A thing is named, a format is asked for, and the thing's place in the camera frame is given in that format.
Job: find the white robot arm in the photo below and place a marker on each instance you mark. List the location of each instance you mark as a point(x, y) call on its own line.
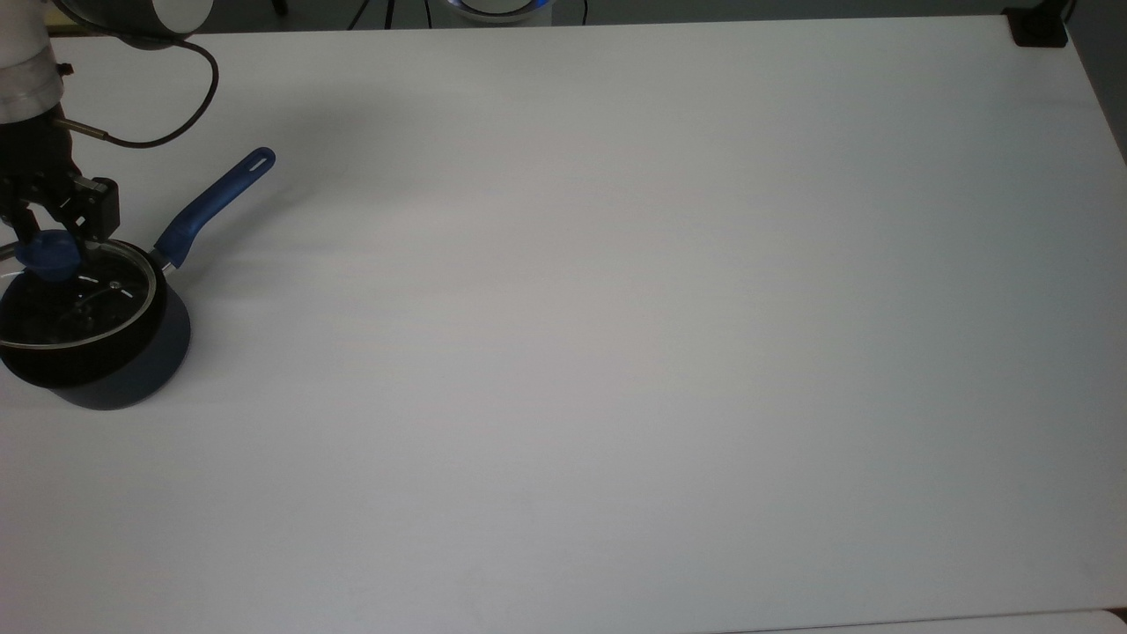
point(22, 62)

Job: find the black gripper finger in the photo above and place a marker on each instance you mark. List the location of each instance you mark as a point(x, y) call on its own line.
point(103, 210)
point(19, 220)

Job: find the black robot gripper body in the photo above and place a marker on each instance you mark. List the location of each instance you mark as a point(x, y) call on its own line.
point(35, 158)

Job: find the dark blue saucepan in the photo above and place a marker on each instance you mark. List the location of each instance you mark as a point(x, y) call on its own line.
point(150, 352)

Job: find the glass lid with blue knob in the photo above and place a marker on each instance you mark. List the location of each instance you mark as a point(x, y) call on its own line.
point(88, 304)

